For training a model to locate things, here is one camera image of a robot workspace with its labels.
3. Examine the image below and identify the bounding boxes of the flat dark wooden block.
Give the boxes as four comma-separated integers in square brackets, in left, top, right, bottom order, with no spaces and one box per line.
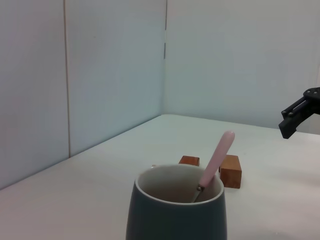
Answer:
[178,155,201,166]

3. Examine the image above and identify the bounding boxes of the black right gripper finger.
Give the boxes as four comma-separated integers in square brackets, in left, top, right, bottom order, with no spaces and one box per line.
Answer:
[278,96,320,140]

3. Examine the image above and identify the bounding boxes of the grey ceramic cup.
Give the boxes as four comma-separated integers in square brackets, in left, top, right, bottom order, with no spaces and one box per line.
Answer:
[124,163,229,240]

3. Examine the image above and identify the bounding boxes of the light brown wooden block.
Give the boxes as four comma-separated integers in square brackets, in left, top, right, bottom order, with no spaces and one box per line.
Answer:
[219,154,243,189]

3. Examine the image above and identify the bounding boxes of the pink handled metal spoon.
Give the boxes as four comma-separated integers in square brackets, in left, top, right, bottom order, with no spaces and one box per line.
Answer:
[191,130,236,203]

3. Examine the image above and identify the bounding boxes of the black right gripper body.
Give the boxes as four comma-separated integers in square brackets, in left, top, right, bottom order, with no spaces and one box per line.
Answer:
[302,86,320,102]

